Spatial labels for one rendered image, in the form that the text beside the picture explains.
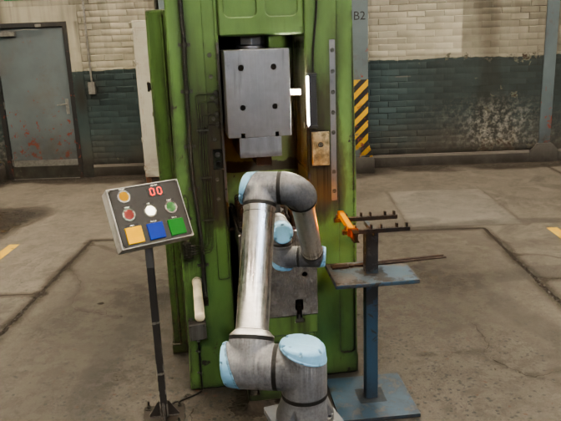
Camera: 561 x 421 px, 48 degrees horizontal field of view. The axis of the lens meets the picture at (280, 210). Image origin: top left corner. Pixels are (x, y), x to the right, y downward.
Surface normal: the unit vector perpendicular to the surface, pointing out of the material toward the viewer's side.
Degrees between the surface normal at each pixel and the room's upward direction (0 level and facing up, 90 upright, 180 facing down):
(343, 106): 90
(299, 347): 5
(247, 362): 58
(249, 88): 90
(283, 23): 90
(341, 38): 90
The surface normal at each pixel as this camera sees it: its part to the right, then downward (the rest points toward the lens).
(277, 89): 0.15, 0.26
